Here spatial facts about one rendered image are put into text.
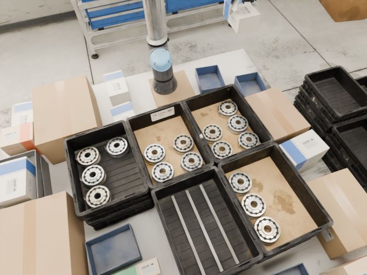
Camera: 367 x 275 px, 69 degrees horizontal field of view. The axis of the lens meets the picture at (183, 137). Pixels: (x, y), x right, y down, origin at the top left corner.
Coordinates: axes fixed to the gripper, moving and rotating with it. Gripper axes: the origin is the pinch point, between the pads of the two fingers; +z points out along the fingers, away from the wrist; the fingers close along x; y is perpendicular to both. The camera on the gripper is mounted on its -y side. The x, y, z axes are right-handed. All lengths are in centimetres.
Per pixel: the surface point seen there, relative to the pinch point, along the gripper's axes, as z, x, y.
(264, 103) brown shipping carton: 25, -4, 46
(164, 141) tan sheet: 28, -60, 50
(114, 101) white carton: 37, -80, 6
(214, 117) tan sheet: 28, -31, 44
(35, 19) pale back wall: 105, -156, -223
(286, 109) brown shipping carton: 24, 5, 54
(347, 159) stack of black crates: 70, 53, 75
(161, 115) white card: 23, -58, 38
